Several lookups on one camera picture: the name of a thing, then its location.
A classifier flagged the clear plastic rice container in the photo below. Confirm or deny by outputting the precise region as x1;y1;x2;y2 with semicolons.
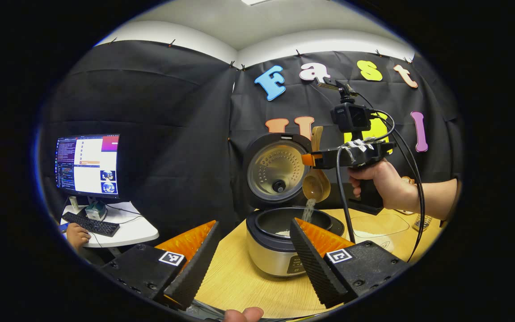
350;213;411;253

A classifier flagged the black silver rice cooker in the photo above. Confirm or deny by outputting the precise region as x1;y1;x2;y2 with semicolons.
242;133;346;278

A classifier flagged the computer monitor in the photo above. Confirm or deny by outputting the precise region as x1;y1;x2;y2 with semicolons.
55;134;120;199

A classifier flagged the wooden spoon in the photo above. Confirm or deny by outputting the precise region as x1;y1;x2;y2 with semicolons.
302;126;331;203

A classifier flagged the green box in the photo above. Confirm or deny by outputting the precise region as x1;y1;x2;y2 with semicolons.
84;200;107;222

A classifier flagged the white rice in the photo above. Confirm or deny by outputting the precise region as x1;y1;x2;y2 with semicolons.
275;198;317;237

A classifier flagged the wire mesh chopstick holder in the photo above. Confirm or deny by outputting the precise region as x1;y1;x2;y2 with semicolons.
413;214;435;232

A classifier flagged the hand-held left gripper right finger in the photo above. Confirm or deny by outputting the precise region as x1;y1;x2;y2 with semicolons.
289;218;410;309

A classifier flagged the black keyboard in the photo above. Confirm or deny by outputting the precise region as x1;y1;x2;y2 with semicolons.
62;212;120;237

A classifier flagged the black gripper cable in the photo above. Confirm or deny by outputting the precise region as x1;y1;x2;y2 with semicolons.
335;145;357;245
365;109;426;263

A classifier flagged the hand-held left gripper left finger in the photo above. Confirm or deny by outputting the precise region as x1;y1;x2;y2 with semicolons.
100;220;221;311

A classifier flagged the white side table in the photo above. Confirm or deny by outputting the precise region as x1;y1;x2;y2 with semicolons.
60;201;160;249

